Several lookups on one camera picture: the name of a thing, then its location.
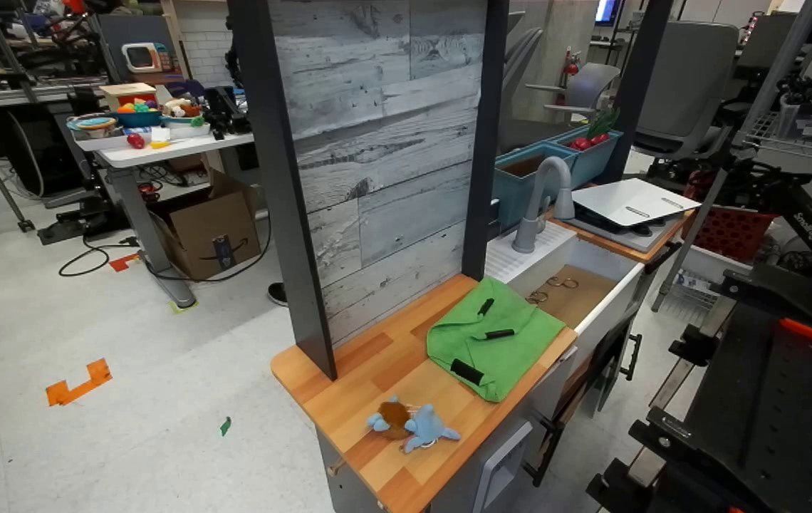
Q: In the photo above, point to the green cloth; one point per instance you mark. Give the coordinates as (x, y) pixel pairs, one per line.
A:
(507, 358)

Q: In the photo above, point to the wooden top toy kitchen cabinet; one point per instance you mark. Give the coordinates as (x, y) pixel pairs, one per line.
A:
(393, 371)

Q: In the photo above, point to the grey wood pattern back panel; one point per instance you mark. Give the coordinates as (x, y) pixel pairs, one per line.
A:
(386, 143)

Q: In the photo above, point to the blue plastic bin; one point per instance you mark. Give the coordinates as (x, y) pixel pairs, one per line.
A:
(541, 175)

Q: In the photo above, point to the grey toy faucet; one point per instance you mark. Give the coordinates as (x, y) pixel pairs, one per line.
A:
(547, 187)

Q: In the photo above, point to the blue plush turtle toy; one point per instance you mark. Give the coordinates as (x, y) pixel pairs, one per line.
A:
(419, 425)

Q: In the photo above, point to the white sink basin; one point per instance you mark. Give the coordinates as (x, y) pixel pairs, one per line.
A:
(575, 287)

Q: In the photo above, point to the brown cardboard box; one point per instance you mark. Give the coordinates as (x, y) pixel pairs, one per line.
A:
(206, 232)

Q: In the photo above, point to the small wooden side table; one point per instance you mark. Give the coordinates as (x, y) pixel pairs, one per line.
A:
(632, 243)

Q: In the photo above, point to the white flat tray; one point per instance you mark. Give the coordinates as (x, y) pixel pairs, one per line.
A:
(632, 202)

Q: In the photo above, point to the small green floor scrap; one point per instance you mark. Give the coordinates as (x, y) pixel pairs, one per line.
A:
(226, 425)

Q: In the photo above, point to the red fire extinguisher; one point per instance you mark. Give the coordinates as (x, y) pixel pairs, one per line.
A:
(571, 66)

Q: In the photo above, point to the white height adjustable table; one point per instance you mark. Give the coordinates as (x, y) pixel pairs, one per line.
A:
(164, 167)

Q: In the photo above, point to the yellow cup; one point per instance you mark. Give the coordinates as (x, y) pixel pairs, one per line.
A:
(156, 137)

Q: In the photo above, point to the blue bowl of toys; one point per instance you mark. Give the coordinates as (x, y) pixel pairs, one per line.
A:
(138, 116)

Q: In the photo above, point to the wooden toy box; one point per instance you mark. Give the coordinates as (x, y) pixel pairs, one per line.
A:
(127, 92)

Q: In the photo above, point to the white framed small monitor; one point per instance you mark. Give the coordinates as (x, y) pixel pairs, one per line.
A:
(144, 58)

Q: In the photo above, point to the red plastic crate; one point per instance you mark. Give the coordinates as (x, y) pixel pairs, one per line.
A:
(736, 232)

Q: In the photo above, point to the orange floor tape marker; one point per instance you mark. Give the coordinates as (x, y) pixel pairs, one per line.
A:
(77, 383)

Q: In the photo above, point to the narrow black frame post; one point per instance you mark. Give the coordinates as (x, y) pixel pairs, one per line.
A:
(484, 143)

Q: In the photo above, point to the wide black frame post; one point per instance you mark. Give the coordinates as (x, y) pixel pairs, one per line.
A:
(280, 190)

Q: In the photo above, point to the slanted black frame post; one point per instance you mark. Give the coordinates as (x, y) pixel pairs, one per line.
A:
(639, 86)

